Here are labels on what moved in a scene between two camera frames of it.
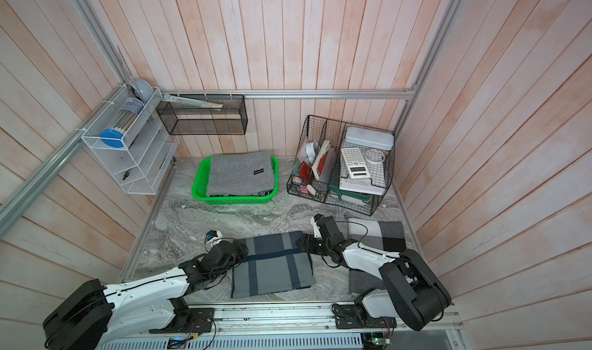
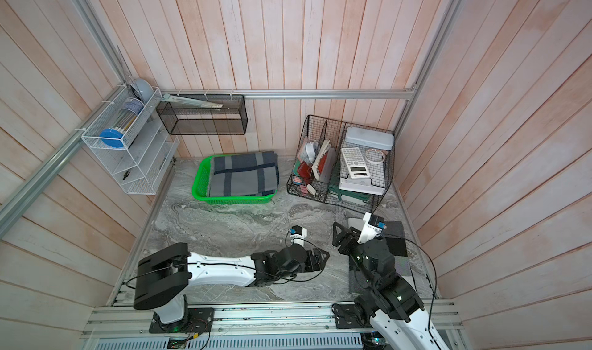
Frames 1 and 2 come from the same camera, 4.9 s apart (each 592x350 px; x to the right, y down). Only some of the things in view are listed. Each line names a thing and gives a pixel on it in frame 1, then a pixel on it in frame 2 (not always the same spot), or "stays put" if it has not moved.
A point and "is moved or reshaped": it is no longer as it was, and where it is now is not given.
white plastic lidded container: (378, 139) stays put
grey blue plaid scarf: (274, 263) is moved or reshaped
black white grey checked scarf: (387, 236) stays put
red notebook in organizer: (304, 172) stays put
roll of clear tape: (375, 156) stays put
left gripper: (240, 254) → (321, 263)
